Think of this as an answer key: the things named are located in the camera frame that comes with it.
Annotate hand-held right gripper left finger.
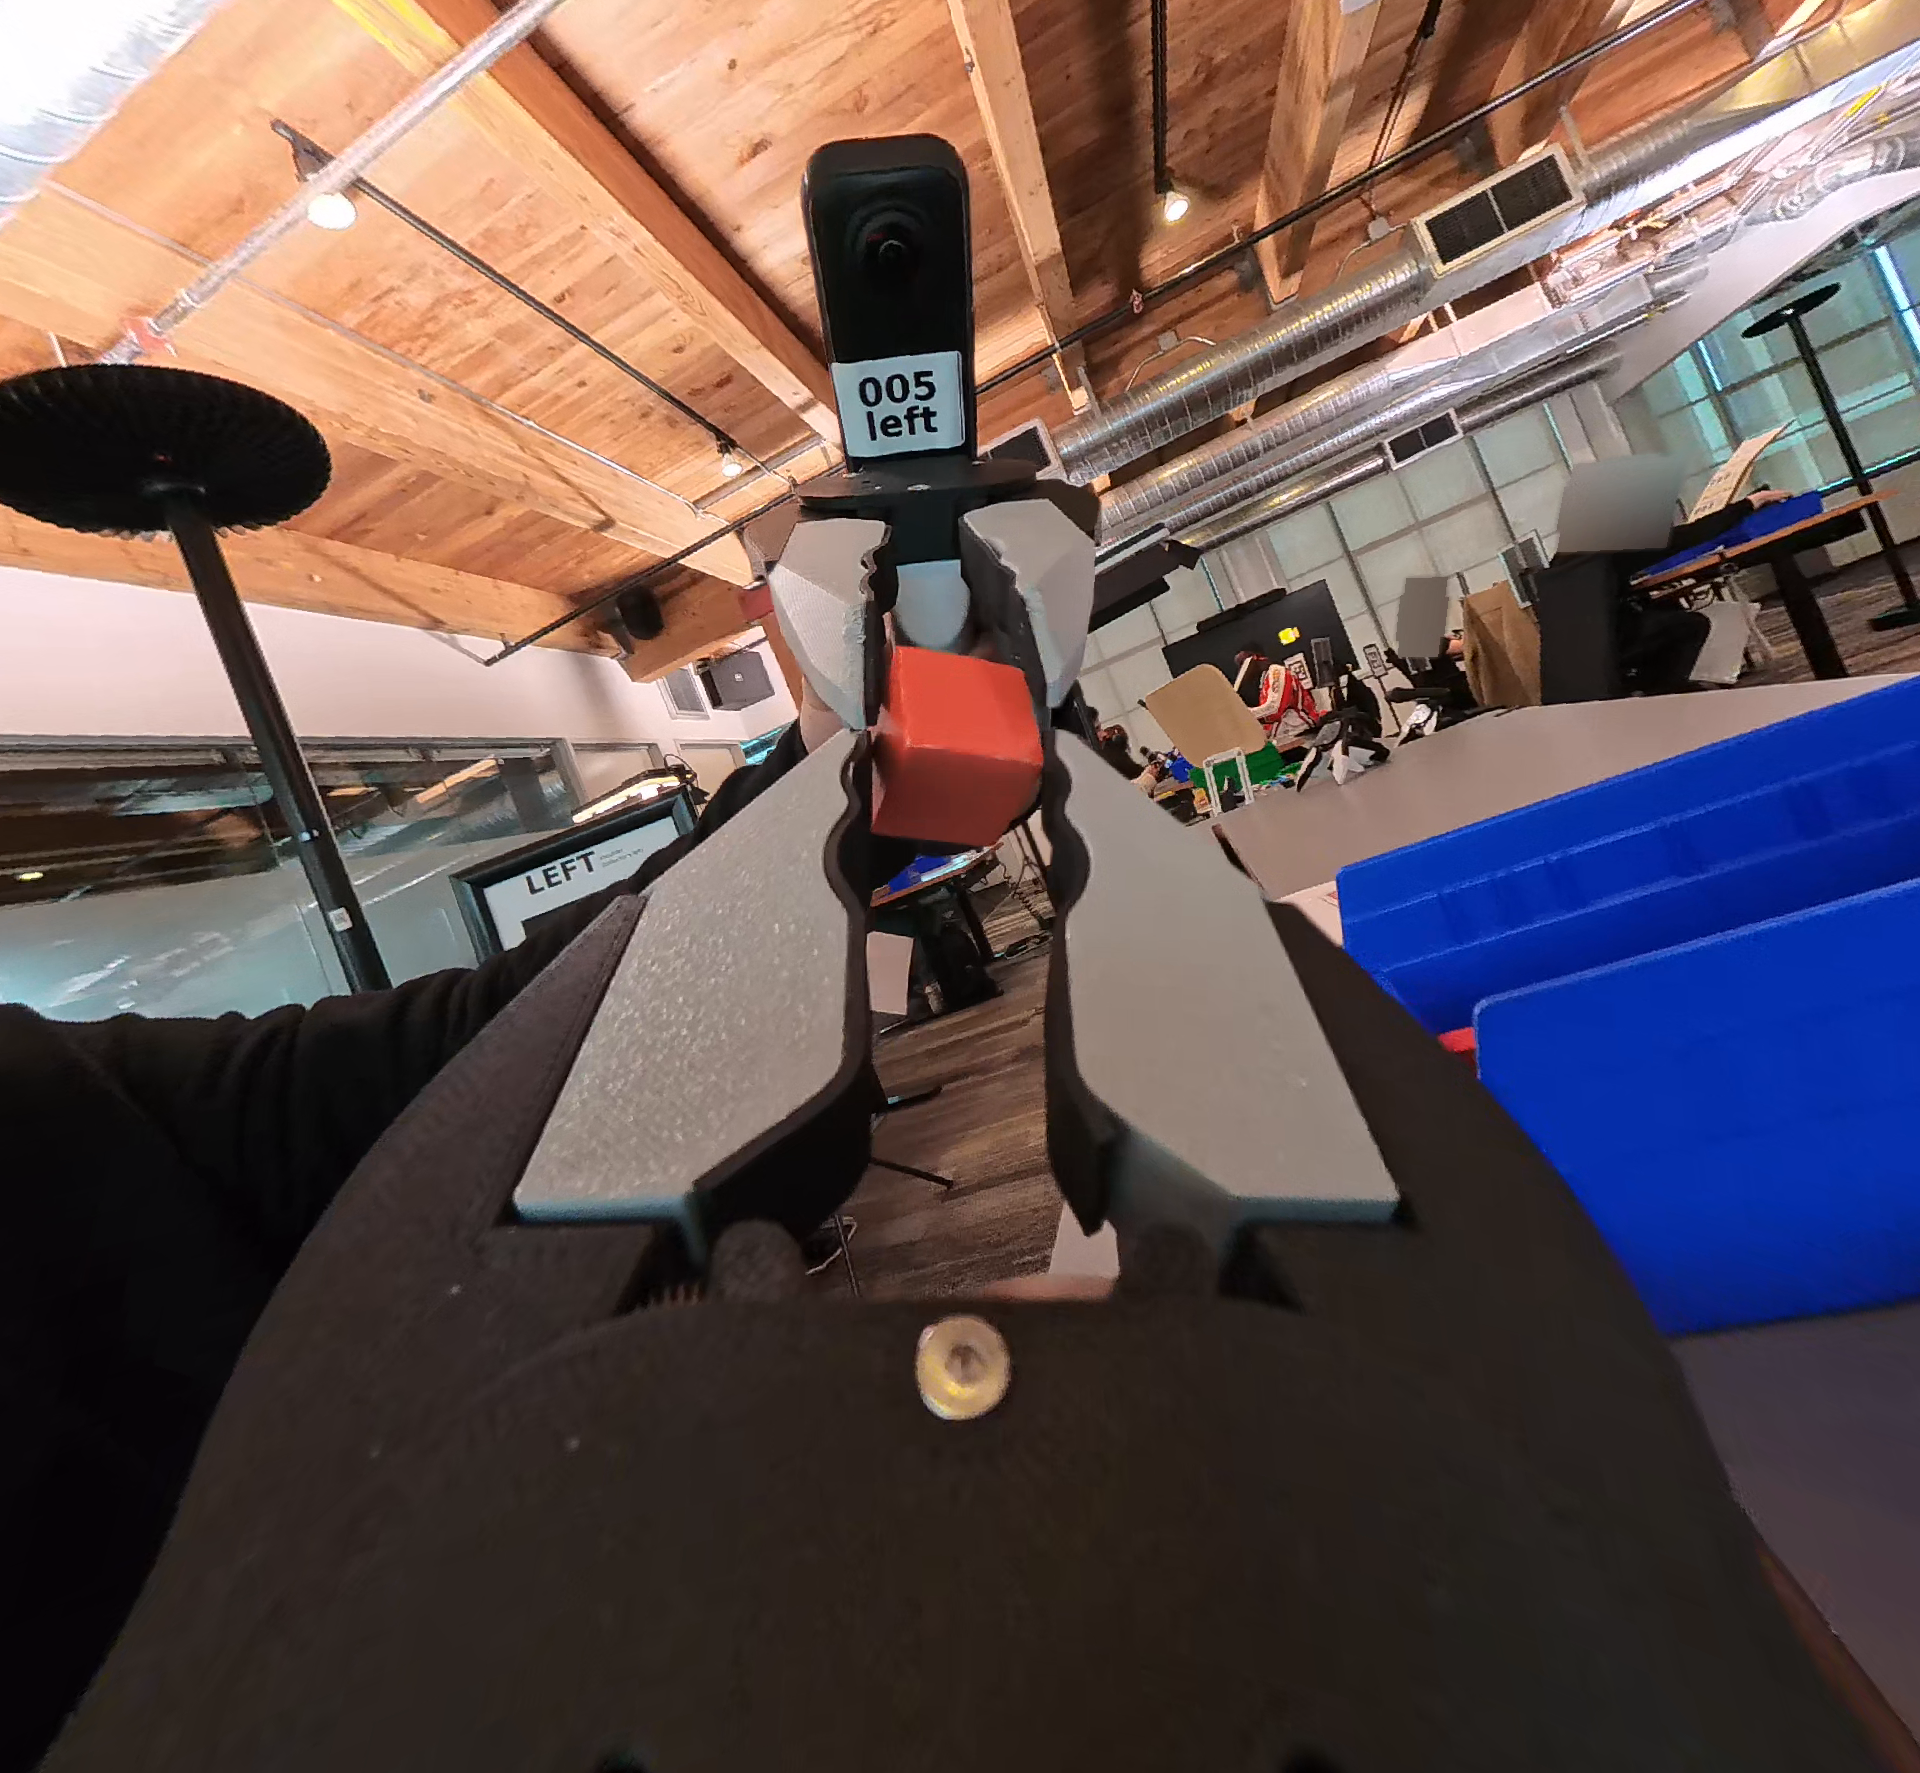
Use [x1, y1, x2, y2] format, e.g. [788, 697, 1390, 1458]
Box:
[512, 727, 878, 1269]

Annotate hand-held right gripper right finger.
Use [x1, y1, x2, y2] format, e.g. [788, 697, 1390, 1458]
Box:
[1039, 727, 1403, 1278]

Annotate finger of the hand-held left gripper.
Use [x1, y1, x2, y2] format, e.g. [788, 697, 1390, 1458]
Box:
[957, 486, 1100, 717]
[766, 517, 894, 736]

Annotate blue plastic bin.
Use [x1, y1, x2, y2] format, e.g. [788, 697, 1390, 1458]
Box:
[1335, 675, 1920, 1341]

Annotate person's left forearm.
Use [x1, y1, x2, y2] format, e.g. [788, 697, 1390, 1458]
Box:
[0, 737, 818, 1773]

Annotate black framed sign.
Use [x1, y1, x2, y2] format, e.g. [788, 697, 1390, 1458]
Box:
[450, 790, 705, 968]

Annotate white air vent grille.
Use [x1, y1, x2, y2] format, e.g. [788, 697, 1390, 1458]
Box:
[1409, 145, 1586, 278]

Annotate black floor lamp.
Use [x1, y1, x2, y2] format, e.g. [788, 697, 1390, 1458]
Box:
[1740, 280, 1920, 635]
[0, 364, 394, 996]

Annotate silver spiral air duct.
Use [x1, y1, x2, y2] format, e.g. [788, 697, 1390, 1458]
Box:
[1050, 47, 1920, 530]
[0, 0, 378, 223]

